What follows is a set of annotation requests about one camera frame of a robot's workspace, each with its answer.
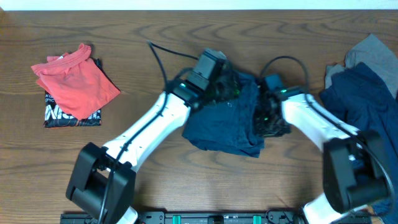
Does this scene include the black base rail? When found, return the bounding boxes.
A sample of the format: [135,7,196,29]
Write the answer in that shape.
[60,210,372,224]

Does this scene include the grey garment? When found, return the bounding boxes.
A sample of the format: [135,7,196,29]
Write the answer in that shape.
[325,34,397,100]

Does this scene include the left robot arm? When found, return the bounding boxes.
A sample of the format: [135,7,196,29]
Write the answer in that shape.
[66,49,229,223]

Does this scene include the folded red t-shirt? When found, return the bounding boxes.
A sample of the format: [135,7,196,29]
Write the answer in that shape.
[31,44,121,120]

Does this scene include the dark blue denim shorts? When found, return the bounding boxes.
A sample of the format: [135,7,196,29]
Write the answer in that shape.
[182,72,265,158]

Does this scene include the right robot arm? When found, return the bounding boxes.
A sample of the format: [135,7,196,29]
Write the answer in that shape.
[253,74,395,223]

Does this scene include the blue garment in pile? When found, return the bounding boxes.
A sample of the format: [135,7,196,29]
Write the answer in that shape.
[319,61,398,218]

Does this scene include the folded black printed t-shirt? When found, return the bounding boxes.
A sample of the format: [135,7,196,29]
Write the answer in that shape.
[44,59,103,128]

